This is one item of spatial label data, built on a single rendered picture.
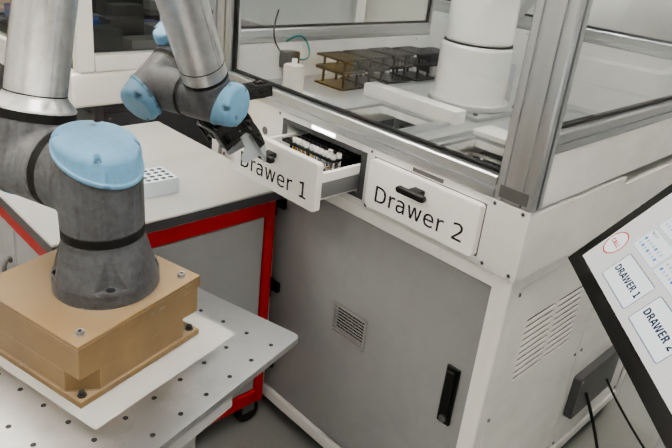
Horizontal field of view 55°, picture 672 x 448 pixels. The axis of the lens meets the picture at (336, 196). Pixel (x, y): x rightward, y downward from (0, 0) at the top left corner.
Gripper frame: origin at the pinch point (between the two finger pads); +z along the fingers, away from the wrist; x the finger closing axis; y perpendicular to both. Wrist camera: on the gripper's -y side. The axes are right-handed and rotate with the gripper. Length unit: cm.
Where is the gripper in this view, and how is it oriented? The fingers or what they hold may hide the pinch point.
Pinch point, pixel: (259, 151)
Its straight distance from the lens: 141.5
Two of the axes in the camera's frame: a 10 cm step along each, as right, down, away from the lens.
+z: 3.3, 6.4, 7.0
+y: -6.5, 6.9, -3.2
